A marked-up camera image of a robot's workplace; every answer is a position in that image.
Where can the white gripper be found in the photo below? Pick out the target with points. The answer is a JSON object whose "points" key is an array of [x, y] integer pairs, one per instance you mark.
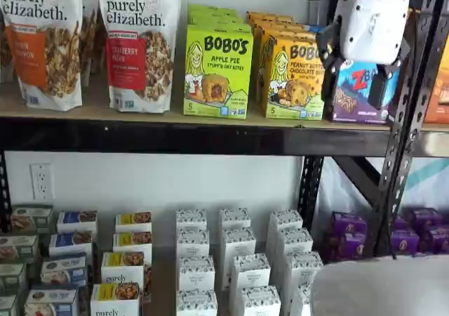
{"points": [[372, 17]]}

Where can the green Bobo's apple pie box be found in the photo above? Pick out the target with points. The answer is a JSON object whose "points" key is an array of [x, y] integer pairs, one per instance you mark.
{"points": [[214, 19], [217, 70], [210, 10]]}

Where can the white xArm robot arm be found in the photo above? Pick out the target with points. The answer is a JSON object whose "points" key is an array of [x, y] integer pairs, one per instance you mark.
{"points": [[386, 288]]}

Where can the blue purple ZBar box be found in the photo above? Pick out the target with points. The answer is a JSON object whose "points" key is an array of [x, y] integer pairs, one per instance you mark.
{"points": [[354, 95], [319, 29]]}

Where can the yellow Bobo's peanut butter box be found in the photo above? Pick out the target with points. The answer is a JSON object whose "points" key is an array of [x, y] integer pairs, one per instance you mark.
{"points": [[277, 29], [270, 21], [264, 14], [294, 84]]}

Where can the large orange snack box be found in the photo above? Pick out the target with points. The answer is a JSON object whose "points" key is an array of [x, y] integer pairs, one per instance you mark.
{"points": [[438, 84]]}

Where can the white patterned pantry box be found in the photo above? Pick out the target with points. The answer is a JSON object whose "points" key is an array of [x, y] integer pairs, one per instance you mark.
{"points": [[303, 302], [303, 270], [249, 272], [235, 218], [196, 274], [238, 242], [196, 303], [193, 244], [294, 242], [191, 219], [286, 219], [259, 302]]}

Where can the yellow label granola box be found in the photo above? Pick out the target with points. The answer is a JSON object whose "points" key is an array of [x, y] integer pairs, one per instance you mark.
{"points": [[133, 221], [131, 242], [115, 298], [122, 267]]}

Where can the wooden shelf board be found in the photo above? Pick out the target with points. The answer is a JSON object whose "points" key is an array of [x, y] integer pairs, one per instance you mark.
{"points": [[87, 114]]}

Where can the green label oatmeal box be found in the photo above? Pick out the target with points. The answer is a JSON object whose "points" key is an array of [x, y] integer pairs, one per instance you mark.
{"points": [[12, 277], [31, 217], [7, 305], [17, 247]]}

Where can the white plastic sheet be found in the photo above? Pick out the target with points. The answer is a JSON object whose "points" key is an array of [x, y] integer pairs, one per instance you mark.
{"points": [[350, 196]]}

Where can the granola bag red label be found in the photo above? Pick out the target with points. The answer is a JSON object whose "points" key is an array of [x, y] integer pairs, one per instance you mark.
{"points": [[140, 56]]}

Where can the white patterned cartons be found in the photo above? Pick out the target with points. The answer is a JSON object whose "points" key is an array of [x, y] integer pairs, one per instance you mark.
{"points": [[163, 260]]}

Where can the granola bag orange label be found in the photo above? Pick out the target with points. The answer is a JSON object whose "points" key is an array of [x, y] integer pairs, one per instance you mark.
{"points": [[42, 49]]}

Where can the white wall power outlet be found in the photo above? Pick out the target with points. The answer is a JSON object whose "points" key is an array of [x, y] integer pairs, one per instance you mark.
{"points": [[42, 180]]}

